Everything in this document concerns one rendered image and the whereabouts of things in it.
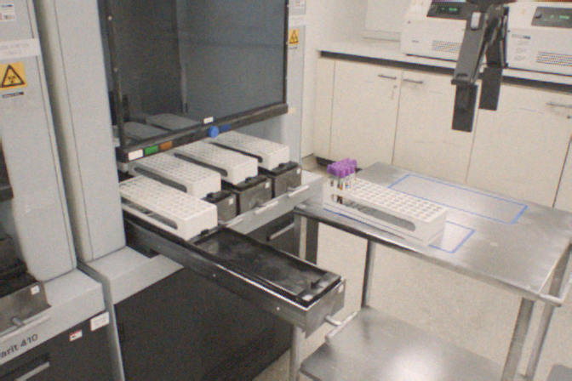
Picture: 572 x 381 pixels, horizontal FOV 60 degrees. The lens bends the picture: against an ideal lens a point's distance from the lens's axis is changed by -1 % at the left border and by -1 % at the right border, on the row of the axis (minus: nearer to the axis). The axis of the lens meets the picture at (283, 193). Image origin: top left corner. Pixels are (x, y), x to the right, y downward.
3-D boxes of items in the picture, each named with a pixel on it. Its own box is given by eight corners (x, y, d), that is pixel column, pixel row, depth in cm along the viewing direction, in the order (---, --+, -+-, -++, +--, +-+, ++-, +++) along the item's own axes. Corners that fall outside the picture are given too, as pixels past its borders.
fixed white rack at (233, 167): (168, 164, 161) (166, 145, 159) (191, 156, 168) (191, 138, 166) (235, 188, 144) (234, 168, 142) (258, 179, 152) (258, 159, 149)
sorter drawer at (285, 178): (138, 150, 194) (135, 127, 190) (166, 141, 203) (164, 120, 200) (285, 202, 152) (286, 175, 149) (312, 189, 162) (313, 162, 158)
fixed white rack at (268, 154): (203, 152, 172) (203, 134, 170) (224, 145, 179) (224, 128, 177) (270, 173, 155) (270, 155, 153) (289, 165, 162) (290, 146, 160)
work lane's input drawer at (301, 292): (100, 229, 135) (96, 198, 131) (143, 212, 145) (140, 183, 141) (323, 350, 93) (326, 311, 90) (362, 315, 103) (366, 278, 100)
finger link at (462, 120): (478, 84, 71) (477, 85, 71) (472, 131, 74) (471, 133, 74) (457, 82, 73) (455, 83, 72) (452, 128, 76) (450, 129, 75)
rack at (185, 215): (111, 207, 131) (108, 185, 129) (142, 196, 138) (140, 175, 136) (186, 245, 114) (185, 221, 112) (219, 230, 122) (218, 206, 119)
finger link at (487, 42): (501, 21, 72) (500, 15, 71) (478, 89, 70) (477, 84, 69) (474, 20, 74) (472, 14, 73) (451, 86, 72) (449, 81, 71)
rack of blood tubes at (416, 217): (321, 207, 131) (322, 184, 128) (344, 195, 137) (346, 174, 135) (425, 247, 112) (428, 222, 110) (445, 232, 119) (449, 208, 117)
